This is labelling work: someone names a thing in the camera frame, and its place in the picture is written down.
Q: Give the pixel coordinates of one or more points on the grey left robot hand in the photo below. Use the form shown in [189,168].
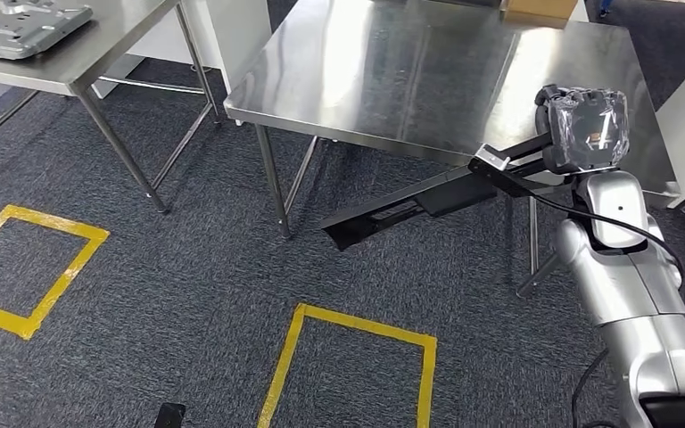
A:
[169,416]

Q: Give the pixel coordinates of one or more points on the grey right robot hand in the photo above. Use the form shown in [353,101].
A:
[585,130]

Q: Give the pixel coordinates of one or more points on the long black plastic part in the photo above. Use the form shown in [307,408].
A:
[378,221]

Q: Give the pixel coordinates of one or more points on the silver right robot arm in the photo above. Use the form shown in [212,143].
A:
[632,283]

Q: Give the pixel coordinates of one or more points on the stainless steel workbench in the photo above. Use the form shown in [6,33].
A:
[407,71]

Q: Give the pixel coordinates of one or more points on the yellow floor tape square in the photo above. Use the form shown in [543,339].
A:
[281,378]
[76,269]

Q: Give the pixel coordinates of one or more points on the brown cardboard box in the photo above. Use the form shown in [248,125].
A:
[537,12]

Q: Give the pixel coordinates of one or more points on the white cabinet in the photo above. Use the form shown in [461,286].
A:
[236,35]

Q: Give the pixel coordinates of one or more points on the stainless steel table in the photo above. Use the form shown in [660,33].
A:
[112,41]

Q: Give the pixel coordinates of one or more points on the grey metal plate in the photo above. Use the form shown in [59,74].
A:
[17,26]

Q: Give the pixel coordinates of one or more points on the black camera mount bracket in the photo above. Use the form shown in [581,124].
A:
[514,184]

